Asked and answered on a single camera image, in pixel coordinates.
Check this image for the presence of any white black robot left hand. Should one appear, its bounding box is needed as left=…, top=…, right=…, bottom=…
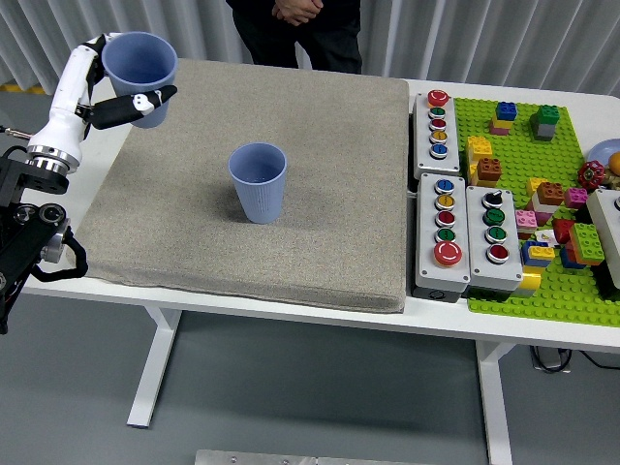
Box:
left=28, top=31, right=179, bottom=160

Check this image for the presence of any person's left hand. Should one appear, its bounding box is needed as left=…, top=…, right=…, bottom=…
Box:
left=298, top=0, right=325, bottom=25

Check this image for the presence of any person's right hand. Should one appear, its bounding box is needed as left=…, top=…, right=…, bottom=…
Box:
left=270, top=0, right=304, bottom=28

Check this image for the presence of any blue ribbed cup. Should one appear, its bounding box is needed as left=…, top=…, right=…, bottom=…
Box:
left=101, top=31, right=178, bottom=130
left=228, top=141, right=289, bottom=225

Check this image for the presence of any person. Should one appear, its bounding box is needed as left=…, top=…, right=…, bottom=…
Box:
left=225, top=0, right=363, bottom=76

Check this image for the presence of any white pleated curtain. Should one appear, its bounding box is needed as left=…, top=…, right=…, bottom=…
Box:
left=0, top=0, right=620, bottom=96

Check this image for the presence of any grey-brown mat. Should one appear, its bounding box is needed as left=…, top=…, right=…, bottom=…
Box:
left=67, top=57, right=410, bottom=315

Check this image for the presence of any grey five-button control box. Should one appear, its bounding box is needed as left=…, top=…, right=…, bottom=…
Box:
left=415, top=172, right=472, bottom=292
left=413, top=89, right=461, bottom=179

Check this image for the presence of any brown toy brick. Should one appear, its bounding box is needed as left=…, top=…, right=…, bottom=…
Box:
left=476, top=157, right=503, bottom=183
left=536, top=181, right=566, bottom=206

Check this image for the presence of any green brick baseplate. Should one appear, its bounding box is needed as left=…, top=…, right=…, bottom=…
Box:
left=452, top=96, right=620, bottom=326

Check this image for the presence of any green toy brick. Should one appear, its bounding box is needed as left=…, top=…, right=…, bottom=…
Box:
left=535, top=104, right=562, bottom=126

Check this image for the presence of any grey toy brick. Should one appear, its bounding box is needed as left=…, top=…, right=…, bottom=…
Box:
left=530, top=113, right=558, bottom=142

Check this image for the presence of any white table leg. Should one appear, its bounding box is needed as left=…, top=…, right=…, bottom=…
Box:
left=126, top=305, right=184, bottom=430
left=474, top=338, right=514, bottom=465

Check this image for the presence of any grey four-button control box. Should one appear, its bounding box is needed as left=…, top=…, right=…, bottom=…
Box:
left=464, top=184, right=525, bottom=293

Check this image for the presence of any blue plate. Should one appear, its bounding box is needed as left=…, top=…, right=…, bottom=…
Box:
left=586, top=139, right=620, bottom=169

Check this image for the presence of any red toy brick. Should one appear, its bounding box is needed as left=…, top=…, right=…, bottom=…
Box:
left=551, top=218, right=577, bottom=245

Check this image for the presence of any yellow cylinder toy brick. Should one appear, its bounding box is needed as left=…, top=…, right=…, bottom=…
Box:
left=511, top=269, right=543, bottom=297

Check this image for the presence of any white box with black base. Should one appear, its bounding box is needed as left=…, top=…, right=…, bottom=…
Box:
left=584, top=188, right=620, bottom=302

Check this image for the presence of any green orange layered brick stack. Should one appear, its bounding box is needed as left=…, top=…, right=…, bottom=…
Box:
left=567, top=222, right=606, bottom=267

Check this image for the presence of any black floor cable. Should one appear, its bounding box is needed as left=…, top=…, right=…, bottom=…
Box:
left=571, top=348, right=620, bottom=372

